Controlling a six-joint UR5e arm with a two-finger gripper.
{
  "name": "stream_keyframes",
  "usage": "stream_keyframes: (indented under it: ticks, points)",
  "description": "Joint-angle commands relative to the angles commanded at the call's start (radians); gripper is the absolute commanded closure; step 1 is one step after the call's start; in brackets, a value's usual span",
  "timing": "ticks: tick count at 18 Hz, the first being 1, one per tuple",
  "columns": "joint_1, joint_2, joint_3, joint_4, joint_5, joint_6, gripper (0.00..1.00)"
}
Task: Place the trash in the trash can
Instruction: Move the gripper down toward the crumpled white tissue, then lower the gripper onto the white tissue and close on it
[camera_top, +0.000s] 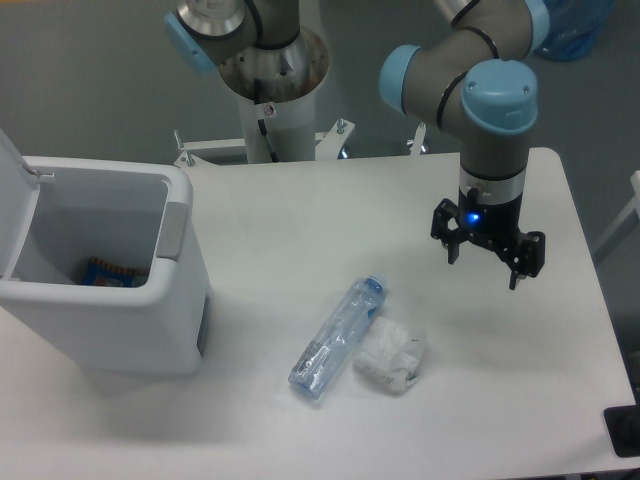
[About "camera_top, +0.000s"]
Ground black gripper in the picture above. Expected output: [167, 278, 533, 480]
[431, 168, 546, 290]

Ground white paper trash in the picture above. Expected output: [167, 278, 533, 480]
[353, 317, 427, 395]

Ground clear plastic water bottle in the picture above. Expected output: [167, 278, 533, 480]
[288, 275, 386, 401]

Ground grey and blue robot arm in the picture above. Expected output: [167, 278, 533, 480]
[164, 1, 550, 283]

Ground white plastic trash can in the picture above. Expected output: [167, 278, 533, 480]
[1, 138, 211, 374]

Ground blue plastic bag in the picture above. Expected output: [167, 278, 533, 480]
[534, 0, 615, 61]

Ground black device at table edge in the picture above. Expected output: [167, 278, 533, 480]
[604, 405, 639, 458]

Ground blue snack wrapper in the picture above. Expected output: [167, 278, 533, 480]
[80, 257, 149, 288]

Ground white frame at right edge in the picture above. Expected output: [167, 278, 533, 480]
[592, 170, 639, 266]

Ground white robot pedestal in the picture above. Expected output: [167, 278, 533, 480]
[172, 27, 431, 169]

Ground black cable on pedestal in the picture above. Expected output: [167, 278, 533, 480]
[253, 77, 280, 164]

